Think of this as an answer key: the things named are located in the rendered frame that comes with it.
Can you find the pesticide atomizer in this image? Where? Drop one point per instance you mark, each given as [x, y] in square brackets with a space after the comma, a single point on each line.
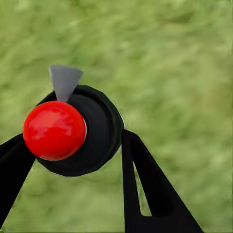
[76, 129]

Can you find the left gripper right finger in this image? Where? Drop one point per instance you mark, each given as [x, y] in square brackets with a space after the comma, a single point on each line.
[169, 213]

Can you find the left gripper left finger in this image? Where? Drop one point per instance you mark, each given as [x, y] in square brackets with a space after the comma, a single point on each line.
[16, 161]

